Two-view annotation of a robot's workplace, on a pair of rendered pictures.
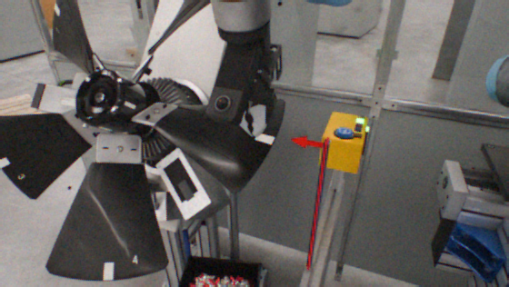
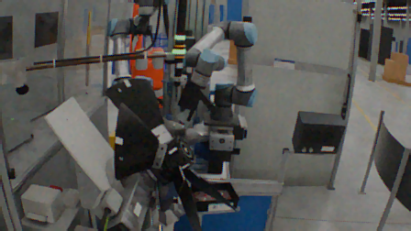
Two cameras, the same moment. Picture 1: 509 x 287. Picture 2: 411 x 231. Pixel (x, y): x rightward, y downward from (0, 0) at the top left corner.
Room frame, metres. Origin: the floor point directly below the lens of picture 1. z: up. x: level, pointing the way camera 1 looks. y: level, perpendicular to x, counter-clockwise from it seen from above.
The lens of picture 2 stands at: (0.91, 1.36, 1.72)
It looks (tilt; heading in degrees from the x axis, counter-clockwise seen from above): 18 degrees down; 249
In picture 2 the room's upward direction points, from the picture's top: 4 degrees clockwise
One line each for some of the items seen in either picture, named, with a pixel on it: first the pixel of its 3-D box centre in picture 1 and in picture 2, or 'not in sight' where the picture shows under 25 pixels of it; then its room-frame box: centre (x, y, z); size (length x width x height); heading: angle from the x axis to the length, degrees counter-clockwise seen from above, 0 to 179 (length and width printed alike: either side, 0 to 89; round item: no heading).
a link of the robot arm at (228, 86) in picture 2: not in sight; (225, 92); (0.09, -0.50, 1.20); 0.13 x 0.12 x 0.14; 137
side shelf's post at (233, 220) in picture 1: (232, 204); not in sight; (1.14, 0.11, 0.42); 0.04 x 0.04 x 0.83; 69
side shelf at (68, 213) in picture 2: not in sight; (55, 210); (1.14, 0.11, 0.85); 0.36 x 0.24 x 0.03; 69
